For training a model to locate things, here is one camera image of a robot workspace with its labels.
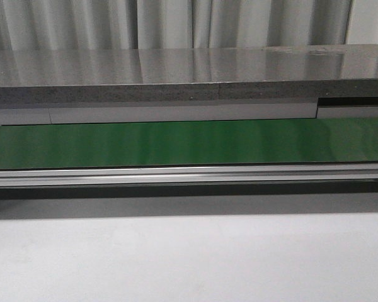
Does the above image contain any green conveyor belt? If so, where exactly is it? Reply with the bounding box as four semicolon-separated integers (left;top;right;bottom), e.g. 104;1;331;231
0;118;378;170

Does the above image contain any white pleated curtain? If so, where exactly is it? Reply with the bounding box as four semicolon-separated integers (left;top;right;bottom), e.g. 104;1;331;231
0;1;378;50

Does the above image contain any grey conveyor back rail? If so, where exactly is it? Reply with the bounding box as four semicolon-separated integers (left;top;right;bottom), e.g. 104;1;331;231
0;96;378;126

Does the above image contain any aluminium conveyor front rail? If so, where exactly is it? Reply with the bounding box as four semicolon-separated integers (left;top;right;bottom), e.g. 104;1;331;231
0;163;378;188

